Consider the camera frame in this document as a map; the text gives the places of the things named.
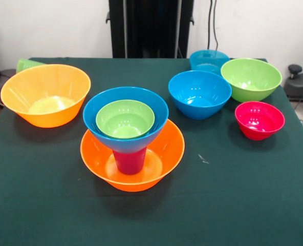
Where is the large green plastic bowl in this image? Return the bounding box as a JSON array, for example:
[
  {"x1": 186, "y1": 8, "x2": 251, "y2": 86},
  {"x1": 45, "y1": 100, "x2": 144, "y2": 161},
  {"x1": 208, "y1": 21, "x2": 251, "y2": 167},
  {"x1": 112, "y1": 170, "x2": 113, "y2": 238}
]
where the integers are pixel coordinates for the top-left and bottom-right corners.
[{"x1": 220, "y1": 58, "x2": 283, "y2": 103}]

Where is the blue plastic bowl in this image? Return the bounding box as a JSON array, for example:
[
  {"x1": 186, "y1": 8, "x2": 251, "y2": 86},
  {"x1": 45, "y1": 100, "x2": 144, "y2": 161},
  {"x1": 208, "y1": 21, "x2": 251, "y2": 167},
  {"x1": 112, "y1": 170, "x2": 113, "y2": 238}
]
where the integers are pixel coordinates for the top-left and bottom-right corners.
[
  {"x1": 82, "y1": 86, "x2": 169, "y2": 154},
  {"x1": 168, "y1": 70, "x2": 232, "y2": 120}
]

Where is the small pink plastic bowl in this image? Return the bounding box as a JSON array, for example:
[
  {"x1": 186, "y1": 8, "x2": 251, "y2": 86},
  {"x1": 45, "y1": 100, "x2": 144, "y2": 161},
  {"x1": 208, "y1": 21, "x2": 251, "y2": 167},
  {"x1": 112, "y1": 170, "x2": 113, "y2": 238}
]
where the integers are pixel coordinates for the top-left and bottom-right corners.
[{"x1": 234, "y1": 101, "x2": 286, "y2": 141}]

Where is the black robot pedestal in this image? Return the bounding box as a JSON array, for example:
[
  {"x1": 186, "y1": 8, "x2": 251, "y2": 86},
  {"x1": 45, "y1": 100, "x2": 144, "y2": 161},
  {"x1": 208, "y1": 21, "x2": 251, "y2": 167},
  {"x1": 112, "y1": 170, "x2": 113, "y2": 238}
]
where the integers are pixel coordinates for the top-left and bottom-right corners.
[{"x1": 105, "y1": 0, "x2": 195, "y2": 59}]

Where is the small translucent blue bowl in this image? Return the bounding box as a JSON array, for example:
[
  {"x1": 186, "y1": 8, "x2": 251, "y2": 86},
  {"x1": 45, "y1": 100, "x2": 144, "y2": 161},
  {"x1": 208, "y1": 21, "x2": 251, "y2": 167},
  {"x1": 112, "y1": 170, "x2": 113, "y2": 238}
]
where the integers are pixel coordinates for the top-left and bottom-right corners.
[{"x1": 189, "y1": 49, "x2": 230, "y2": 76}]

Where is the black stand base with knob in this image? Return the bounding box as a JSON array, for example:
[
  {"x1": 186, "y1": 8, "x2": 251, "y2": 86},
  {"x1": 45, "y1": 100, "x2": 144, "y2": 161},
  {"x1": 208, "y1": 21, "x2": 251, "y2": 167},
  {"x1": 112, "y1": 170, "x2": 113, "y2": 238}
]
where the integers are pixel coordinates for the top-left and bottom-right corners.
[{"x1": 284, "y1": 64, "x2": 303, "y2": 103}]

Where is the green plastic cup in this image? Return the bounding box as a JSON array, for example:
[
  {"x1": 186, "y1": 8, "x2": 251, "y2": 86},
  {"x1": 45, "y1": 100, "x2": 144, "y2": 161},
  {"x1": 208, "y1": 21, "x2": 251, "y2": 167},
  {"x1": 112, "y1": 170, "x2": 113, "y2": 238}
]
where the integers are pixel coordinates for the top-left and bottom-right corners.
[{"x1": 15, "y1": 58, "x2": 46, "y2": 74}]

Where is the large orange plastic bowl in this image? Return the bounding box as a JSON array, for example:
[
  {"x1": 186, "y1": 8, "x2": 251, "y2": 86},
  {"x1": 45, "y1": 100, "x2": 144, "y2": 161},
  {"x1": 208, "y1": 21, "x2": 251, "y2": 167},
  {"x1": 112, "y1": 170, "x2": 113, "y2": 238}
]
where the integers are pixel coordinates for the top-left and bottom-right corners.
[
  {"x1": 0, "y1": 64, "x2": 92, "y2": 128},
  {"x1": 80, "y1": 119, "x2": 186, "y2": 193}
]

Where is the small green plastic bowl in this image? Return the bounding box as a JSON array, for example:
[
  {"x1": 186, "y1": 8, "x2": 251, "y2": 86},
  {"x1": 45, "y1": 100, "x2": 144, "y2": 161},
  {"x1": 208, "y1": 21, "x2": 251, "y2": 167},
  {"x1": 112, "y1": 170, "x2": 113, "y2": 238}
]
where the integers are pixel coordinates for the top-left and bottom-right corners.
[{"x1": 95, "y1": 99, "x2": 156, "y2": 139}]

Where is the purple plastic cup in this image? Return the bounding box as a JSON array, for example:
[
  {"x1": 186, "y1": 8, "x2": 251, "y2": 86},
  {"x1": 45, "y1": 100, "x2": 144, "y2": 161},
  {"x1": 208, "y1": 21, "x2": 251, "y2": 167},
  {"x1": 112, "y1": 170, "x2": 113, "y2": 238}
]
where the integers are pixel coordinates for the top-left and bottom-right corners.
[{"x1": 112, "y1": 148, "x2": 147, "y2": 176}]

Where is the dark green table cloth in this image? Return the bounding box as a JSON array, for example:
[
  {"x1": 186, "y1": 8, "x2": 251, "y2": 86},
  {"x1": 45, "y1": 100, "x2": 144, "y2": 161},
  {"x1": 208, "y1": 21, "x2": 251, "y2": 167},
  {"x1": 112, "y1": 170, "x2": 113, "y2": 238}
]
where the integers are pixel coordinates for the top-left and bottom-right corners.
[{"x1": 0, "y1": 57, "x2": 303, "y2": 246}]

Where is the black hanging cable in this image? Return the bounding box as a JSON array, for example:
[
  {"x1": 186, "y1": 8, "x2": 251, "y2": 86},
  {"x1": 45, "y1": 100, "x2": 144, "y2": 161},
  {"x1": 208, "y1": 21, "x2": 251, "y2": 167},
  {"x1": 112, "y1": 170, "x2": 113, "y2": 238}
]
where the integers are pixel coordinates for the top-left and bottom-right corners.
[{"x1": 209, "y1": 0, "x2": 219, "y2": 52}]

